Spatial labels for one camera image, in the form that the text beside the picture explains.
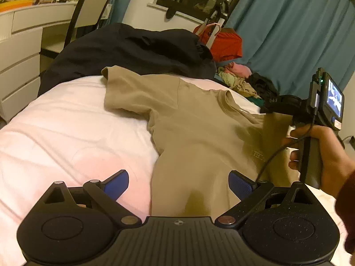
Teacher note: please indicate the white dressing table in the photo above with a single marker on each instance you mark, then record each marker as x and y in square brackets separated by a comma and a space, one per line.
[22, 47]

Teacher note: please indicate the black garment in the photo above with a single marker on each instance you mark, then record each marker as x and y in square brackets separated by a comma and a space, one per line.
[263, 84]

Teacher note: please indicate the red garment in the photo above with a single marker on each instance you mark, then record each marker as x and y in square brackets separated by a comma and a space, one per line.
[228, 47]

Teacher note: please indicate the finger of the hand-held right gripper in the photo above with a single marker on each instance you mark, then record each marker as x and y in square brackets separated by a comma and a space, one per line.
[280, 104]

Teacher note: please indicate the pink garment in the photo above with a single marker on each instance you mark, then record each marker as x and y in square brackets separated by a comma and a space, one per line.
[241, 70]

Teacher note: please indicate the wide blue curtain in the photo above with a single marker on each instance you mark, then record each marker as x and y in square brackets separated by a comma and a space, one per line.
[291, 33]

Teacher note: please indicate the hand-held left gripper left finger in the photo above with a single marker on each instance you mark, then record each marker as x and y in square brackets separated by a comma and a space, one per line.
[118, 184]

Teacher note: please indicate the green garment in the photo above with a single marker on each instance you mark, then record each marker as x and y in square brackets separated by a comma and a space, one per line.
[256, 101]

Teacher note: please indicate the person's right hand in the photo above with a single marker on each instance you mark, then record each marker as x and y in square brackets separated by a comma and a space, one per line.
[332, 158]

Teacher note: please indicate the black and white chair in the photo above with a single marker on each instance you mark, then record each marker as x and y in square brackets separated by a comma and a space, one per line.
[87, 8]

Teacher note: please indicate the black hanging object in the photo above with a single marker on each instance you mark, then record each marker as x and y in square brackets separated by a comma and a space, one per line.
[171, 12]

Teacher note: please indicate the orange tray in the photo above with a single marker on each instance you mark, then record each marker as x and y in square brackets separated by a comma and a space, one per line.
[14, 5]

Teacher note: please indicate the person's right forearm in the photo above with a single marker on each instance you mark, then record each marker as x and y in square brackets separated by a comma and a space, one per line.
[347, 213]

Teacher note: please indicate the beige garment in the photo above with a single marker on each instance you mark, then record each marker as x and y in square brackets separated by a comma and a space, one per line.
[235, 84]

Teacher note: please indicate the pink clothes hanger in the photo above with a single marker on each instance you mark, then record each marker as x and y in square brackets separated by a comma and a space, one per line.
[213, 37]

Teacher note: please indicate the pastel bed sheet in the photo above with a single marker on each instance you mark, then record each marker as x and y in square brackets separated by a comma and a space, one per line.
[69, 133]

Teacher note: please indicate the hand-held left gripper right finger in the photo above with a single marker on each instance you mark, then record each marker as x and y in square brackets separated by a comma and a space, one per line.
[240, 185]

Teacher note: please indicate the tan t-shirt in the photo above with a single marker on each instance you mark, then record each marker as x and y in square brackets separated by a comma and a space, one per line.
[194, 133]

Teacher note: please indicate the black jacket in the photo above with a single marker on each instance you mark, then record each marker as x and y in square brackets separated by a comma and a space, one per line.
[133, 50]

